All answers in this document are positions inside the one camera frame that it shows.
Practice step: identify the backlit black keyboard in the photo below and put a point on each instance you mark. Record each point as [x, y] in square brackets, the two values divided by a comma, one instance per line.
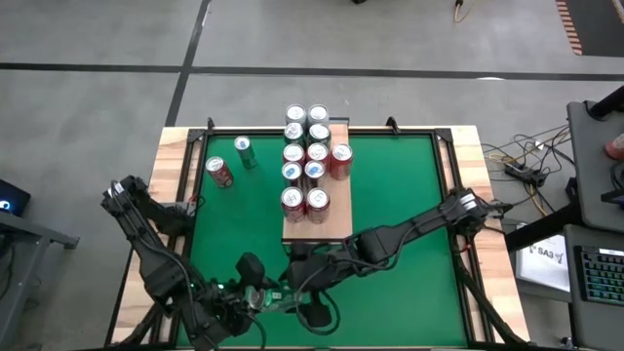
[602, 275]

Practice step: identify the black striped-edge floor mat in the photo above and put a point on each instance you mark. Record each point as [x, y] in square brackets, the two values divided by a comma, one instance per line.
[599, 29]

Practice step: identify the silver and red soda can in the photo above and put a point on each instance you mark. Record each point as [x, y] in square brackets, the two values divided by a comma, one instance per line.
[318, 113]
[295, 113]

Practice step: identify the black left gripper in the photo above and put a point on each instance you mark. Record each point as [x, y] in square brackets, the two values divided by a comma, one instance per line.
[214, 312]

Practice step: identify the white sign board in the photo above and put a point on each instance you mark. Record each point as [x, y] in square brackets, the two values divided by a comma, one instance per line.
[541, 265]

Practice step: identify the red cup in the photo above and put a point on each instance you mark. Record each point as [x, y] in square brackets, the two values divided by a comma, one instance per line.
[616, 147]

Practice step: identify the slim blue silver energy can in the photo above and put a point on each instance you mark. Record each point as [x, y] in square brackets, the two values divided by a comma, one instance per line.
[291, 171]
[314, 170]
[242, 143]

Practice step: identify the grey desk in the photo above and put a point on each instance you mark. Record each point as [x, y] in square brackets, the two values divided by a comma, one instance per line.
[592, 170]
[585, 322]

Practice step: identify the red-orange soda can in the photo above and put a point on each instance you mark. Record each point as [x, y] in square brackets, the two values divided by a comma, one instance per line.
[341, 153]

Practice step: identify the green table mat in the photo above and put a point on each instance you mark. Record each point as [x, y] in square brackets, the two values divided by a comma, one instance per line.
[414, 302]

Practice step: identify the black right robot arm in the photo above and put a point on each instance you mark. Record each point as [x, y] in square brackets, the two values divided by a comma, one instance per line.
[414, 226]

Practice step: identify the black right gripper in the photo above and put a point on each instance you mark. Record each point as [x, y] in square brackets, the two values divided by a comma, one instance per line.
[322, 268]

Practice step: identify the black desk leg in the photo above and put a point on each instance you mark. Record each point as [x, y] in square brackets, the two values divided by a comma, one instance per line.
[536, 229]

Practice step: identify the green soda can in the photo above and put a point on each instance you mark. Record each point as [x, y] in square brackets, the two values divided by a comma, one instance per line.
[275, 300]
[294, 131]
[319, 132]

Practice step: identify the red Coca-Cola can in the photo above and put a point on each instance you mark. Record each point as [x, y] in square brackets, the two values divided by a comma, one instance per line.
[318, 197]

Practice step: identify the black box with blue light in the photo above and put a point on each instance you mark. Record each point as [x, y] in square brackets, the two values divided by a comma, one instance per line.
[14, 195]

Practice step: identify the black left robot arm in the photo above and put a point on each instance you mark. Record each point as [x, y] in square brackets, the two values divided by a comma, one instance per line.
[146, 253]

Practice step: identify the grey metal cart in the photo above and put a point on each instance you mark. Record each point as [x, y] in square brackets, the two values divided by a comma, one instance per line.
[29, 229]

